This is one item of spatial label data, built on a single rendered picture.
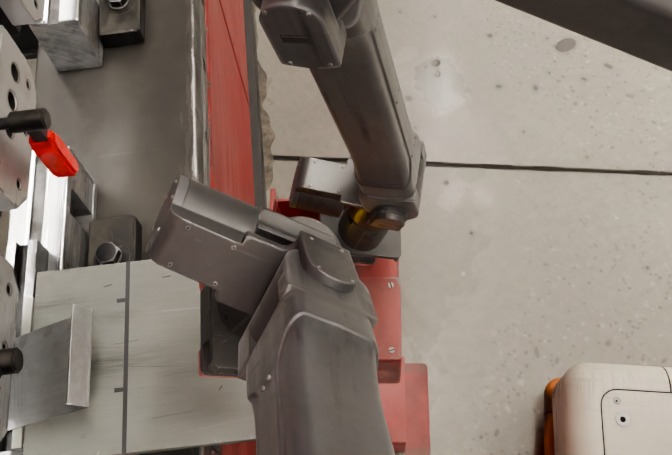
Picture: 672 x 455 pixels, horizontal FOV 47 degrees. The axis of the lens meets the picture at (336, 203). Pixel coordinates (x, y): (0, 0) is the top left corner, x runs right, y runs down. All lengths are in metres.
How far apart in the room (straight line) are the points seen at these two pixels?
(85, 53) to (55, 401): 0.49
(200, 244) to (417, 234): 1.38
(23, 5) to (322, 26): 0.41
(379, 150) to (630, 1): 0.29
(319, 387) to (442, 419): 1.36
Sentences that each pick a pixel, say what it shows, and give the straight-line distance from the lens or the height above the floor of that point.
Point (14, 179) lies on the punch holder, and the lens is 0.71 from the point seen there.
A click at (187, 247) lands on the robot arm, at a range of 0.50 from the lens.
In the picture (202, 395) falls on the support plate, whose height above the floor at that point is 1.00.
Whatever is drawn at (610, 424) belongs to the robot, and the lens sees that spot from 1.49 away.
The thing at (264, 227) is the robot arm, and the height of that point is 1.23.
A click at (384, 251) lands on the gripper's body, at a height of 0.81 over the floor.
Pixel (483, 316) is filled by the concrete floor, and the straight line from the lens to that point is 1.79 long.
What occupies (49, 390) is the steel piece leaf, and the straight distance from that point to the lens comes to 0.74.
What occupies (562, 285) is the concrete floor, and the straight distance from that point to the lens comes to 1.85.
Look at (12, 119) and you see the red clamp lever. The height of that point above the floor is 1.17.
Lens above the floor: 1.69
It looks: 63 degrees down
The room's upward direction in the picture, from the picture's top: 7 degrees counter-clockwise
